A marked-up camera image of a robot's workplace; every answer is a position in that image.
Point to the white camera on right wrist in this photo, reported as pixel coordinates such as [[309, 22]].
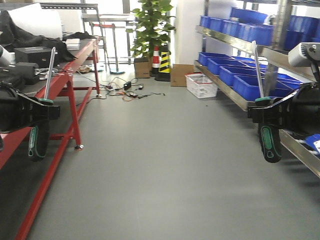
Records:
[[303, 54]]

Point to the striped traffic cone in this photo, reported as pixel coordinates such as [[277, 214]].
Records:
[[155, 62]]

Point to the white foam roll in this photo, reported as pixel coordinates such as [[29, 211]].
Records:
[[38, 21]]

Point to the white plastic basket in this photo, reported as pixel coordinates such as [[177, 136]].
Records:
[[201, 86]]

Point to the red workbench frame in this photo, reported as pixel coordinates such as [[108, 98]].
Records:
[[25, 184]]

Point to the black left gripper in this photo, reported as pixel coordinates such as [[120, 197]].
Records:
[[17, 110]]

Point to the small green black screwdriver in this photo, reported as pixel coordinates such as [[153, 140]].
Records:
[[269, 136]]

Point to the steel shelf rack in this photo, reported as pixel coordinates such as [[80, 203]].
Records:
[[238, 79]]

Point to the yellow black striped post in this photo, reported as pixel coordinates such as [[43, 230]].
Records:
[[164, 74]]

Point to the green potted plant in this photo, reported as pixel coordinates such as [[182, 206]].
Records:
[[152, 27]]

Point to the cardboard box on floor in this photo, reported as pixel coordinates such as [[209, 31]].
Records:
[[178, 72]]

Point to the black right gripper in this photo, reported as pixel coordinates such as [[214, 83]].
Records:
[[298, 112]]

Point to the large green black screwdriver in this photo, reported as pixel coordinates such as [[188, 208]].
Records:
[[40, 133]]

